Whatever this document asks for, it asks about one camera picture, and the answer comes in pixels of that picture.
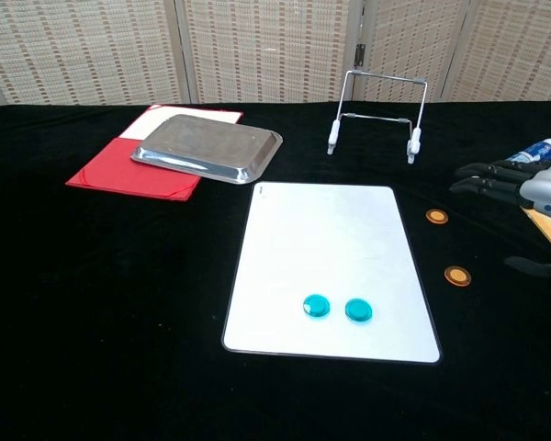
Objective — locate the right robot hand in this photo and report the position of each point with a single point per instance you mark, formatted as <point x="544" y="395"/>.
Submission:
<point x="546" y="188"/>

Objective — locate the orange round magnet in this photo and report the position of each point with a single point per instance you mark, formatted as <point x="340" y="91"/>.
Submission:
<point x="436" y="217"/>
<point x="457" y="276"/>

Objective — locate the teal round magnet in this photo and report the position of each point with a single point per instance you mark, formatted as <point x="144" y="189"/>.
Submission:
<point x="358" y="310"/>
<point x="316" y="306"/>

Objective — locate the blue white toothpaste tube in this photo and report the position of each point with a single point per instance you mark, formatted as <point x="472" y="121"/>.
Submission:
<point x="539" y="149"/>

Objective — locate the white magnetic board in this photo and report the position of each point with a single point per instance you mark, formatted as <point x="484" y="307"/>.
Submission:
<point x="330" y="248"/>

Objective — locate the metal screen hinge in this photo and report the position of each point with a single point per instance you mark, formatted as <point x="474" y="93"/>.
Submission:
<point x="359" y="53"/>

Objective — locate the woven folding screen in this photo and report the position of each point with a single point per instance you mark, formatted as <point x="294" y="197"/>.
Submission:
<point x="266" y="50"/>

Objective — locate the stainless steel tray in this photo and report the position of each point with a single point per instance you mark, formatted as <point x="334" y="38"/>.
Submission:
<point x="206" y="147"/>

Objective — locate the red paper folder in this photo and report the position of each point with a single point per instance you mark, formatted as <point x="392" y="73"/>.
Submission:
<point x="115" y="170"/>

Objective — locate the black velvet tablecloth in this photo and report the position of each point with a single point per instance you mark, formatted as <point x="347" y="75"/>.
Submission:
<point x="119" y="298"/>

